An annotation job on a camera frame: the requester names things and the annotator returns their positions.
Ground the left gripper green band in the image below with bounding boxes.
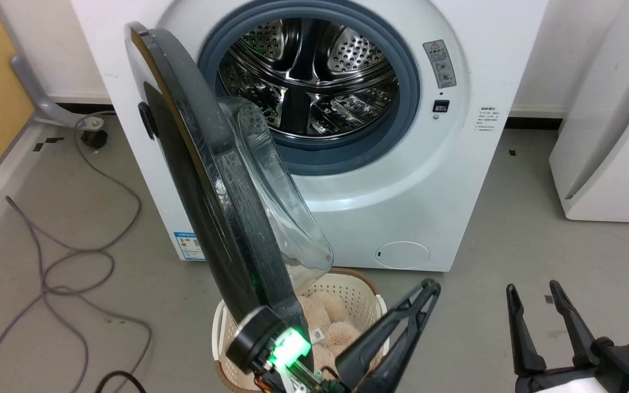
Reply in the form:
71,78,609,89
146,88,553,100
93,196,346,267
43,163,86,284
254,279,442,393

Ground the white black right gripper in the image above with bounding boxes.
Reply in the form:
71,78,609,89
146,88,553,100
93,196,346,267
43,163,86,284
506,280,629,393

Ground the dark grey washing machine door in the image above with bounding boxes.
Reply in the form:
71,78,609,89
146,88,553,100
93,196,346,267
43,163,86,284
124,22,334,372

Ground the white front-load washing machine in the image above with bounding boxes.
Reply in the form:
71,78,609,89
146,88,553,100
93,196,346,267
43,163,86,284
72,0,550,272

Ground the grey rubber door gasket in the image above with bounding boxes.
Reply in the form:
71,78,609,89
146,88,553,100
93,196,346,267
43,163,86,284
198,0,422,176

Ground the white plastic laundry basket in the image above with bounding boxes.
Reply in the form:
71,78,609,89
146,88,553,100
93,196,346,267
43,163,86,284
212,267,390,393

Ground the beige plush toy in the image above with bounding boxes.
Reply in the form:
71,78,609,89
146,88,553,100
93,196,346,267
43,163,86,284
295,292,364,373

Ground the round white filter cover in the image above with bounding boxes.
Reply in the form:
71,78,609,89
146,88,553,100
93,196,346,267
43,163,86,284
375,241,430,269

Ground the white tall appliance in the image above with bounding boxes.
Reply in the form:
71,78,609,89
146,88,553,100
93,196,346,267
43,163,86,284
548,0,629,224

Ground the blue white energy label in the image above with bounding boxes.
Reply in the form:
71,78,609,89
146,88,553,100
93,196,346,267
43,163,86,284
173,231,207,261

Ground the grey warning sticker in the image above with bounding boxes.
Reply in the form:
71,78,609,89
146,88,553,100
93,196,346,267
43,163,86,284
423,39,457,89

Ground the stainless steel washer drum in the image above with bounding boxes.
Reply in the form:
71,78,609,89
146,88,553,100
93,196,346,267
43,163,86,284
217,18,401,137

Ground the black round floor cap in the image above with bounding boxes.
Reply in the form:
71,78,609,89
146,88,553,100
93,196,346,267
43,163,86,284
80,129,109,148

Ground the grey metal furniture leg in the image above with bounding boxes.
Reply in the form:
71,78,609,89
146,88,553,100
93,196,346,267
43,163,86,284
10,55,105,129

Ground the black floor cable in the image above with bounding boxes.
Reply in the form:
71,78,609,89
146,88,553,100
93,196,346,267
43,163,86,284
94,371,149,393

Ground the grey floor cable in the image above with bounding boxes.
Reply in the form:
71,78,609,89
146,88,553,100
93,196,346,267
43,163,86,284
0,117,152,393

